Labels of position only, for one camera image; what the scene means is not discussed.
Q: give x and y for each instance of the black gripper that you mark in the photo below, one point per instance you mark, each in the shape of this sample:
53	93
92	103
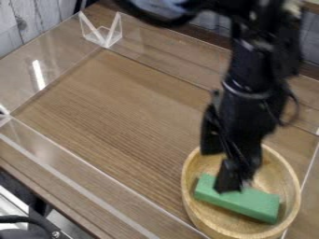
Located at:
237	120

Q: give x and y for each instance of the round wooden bowl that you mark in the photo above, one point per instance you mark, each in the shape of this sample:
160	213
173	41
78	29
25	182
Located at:
223	224

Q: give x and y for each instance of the green rectangular block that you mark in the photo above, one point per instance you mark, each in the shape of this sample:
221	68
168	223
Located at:
251	202

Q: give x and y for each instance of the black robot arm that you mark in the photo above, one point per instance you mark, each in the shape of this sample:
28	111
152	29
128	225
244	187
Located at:
264	38

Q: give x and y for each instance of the clear acrylic enclosure wall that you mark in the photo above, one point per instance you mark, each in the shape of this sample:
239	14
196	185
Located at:
100	122

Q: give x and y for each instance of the black metal frame bracket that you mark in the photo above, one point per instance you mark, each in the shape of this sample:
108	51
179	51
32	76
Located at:
50	219

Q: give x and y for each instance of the clear acrylic corner bracket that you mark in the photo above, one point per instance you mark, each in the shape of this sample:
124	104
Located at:
101	36

